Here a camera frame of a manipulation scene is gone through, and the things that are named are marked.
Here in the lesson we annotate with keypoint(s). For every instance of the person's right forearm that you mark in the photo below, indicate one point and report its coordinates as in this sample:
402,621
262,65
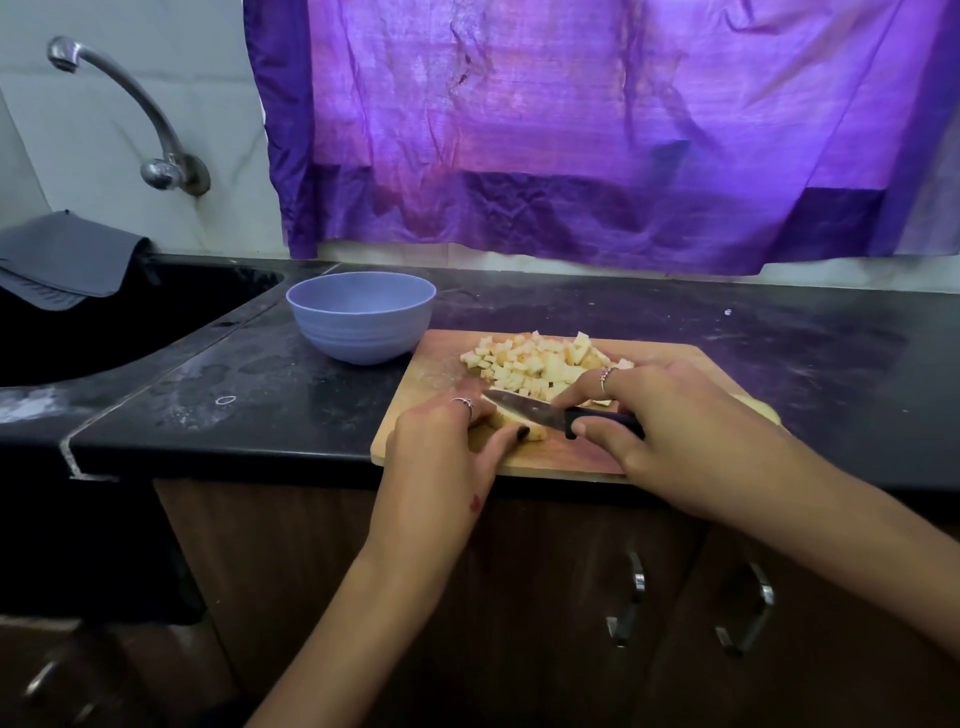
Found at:
870,525

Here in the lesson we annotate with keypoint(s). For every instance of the blue bowl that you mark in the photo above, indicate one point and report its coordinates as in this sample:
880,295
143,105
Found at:
360,315

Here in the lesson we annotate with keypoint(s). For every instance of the purple cloth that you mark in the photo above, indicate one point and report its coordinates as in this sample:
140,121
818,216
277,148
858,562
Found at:
630,120

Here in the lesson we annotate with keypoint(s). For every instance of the wooden cutting board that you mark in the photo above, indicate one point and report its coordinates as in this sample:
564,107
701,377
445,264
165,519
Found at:
420,390

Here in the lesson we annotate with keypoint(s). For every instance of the person's left hand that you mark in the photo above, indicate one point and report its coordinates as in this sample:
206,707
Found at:
435,480

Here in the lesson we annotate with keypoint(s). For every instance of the pile of diced potato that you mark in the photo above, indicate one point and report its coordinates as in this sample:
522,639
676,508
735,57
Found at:
540,365

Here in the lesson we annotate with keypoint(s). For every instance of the dark sink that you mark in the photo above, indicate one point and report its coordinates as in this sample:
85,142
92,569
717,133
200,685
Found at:
120,323

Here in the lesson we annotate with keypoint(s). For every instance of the grey cloth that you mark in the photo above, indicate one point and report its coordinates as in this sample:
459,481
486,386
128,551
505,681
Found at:
68,258

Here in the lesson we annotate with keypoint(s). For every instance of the metal faucet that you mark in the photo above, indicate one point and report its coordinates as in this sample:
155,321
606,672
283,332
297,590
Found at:
173,168

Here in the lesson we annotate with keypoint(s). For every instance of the tan potato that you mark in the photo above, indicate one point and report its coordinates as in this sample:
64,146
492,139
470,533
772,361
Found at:
518,426

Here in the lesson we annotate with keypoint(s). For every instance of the white rubber band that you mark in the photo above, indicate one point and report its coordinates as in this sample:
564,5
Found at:
218,399

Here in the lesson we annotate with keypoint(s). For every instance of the person's right hand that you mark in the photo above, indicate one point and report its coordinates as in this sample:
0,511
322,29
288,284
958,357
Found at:
675,428

